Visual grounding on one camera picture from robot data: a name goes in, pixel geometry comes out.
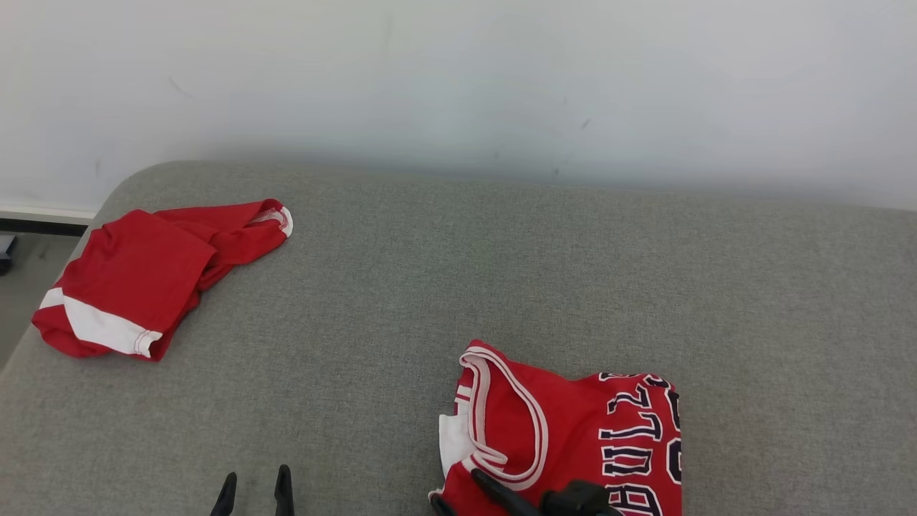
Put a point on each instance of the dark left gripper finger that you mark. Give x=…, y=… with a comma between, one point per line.
x=226, y=498
x=284, y=494

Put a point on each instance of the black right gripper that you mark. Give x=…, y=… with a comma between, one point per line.
x=580, y=502

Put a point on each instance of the grey fabric sofa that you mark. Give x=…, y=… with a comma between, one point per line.
x=501, y=272

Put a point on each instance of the red Bulls basketball jersey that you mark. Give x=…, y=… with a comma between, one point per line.
x=573, y=430

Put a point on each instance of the white and black wall skirting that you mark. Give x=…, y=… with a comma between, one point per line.
x=43, y=222

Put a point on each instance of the red shorts with white stripe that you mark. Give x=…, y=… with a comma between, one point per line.
x=136, y=272

